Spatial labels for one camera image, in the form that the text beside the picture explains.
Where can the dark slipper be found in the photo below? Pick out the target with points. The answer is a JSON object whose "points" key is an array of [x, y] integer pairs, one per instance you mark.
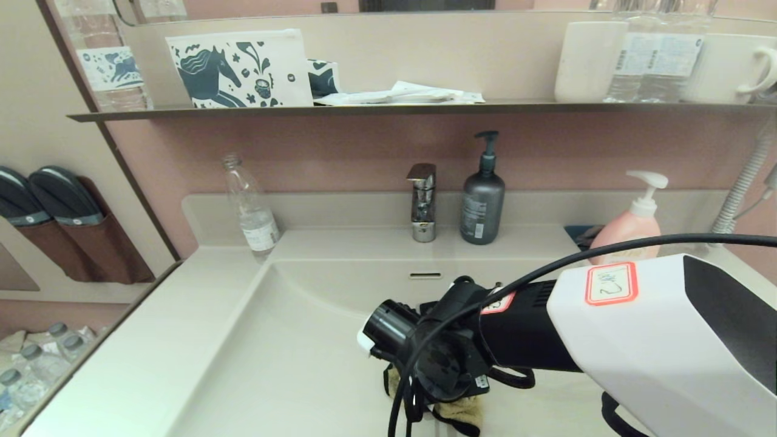
{"points": [[15, 200], [64, 194]]}

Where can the clear plastic water bottle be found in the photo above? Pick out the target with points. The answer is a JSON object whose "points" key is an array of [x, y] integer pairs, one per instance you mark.
{"points": [[255, 212]]}

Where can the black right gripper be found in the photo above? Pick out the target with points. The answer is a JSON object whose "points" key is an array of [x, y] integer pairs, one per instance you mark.
{"points": [[452, 370]]}

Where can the grey pump soap bottle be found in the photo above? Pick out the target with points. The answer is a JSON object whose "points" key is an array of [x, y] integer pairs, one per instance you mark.
{"points": [[482, 209]]}

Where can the white ceramic sink basin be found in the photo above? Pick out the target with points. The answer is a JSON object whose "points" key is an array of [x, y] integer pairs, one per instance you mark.
{"points": [[273, 340]]}

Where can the chrome faucet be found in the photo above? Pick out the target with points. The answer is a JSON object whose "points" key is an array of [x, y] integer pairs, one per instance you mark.
{"points": [[423, 203]]}

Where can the brown wall shelf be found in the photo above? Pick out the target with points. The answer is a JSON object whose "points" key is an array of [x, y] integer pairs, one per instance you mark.
{"points": [[364, 110]]}

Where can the brown fabric slipper holder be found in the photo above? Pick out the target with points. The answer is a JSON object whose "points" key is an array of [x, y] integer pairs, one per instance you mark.
{"points": [[115, 249]]}

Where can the white horse print pouch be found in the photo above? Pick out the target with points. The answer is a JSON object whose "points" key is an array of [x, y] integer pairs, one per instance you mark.
{"points": [[240, 70]]}

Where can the grey capped water bottle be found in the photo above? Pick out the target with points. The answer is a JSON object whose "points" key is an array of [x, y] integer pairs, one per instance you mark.
{"points": [[57, 331], [74, 343], [15, 394], [36, 364]]}

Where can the yellow cleaning mitt black trim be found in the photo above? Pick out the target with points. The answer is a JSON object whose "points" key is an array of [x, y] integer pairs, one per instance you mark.
{"points": [[464, 413]]}

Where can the labelled clear water bottle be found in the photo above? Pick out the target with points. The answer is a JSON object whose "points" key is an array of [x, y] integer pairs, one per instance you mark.
{"points": [[637, 60], [683, 60]]}

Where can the pink pump soap bottle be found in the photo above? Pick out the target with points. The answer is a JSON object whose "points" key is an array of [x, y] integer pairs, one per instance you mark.
{"points": [[631, 227]]}

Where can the clear bottle blue print label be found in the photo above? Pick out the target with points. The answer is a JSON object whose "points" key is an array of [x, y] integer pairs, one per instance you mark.
{"points": [[106, 70]]}

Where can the white plastic packets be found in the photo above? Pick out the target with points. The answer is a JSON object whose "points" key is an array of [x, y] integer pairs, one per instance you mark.
{"points": [[400, 96]]}

